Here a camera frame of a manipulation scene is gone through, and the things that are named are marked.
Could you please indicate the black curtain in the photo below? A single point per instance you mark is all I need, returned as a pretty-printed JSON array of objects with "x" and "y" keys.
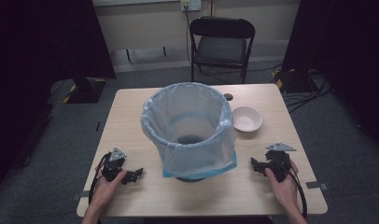
[
  {"x": 349, "y": 56},
  {"x": 38, "y": 77}
]

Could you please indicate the white wall outlet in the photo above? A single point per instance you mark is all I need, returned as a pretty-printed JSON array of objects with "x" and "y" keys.
[{"x": 191, "y": 4}]

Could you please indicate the person's right hand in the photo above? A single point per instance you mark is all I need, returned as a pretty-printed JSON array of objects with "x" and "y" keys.
[{"x": 285, "y": 194}]

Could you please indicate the pale pink bowl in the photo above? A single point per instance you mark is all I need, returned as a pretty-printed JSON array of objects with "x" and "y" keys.
[{"x": 247, "y": 119}]

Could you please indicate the grey tape strip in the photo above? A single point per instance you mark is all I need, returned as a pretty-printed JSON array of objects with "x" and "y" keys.
[
  {"x": 80, "y": 195},
  {"x": 317, "y": 185}
]

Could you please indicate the black folding chair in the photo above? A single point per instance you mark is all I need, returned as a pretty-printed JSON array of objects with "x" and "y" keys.
[{"x": 221, "y": 48}]

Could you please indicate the dark round table cap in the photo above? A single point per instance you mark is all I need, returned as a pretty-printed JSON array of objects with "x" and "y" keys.
[{"x": 228, "y": 96}]

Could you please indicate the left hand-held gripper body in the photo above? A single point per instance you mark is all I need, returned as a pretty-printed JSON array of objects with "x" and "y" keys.
[{"x": 113, "y": 169}]

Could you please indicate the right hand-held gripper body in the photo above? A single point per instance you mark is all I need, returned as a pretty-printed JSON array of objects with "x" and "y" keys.
[{"x": 279, "y": 161}]

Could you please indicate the black stand base with striped tape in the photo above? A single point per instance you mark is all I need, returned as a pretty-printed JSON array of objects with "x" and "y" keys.
[
  {"x": 85, "y": 90},
  {"x": 295, "y": 81}
]

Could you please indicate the bin with blue bag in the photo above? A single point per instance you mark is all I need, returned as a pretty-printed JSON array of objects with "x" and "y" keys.
[{"x": 193, "y": 155}]

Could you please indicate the person's left hand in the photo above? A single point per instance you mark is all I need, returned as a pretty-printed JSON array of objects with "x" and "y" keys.
[{"x": 104, "y": 193}]

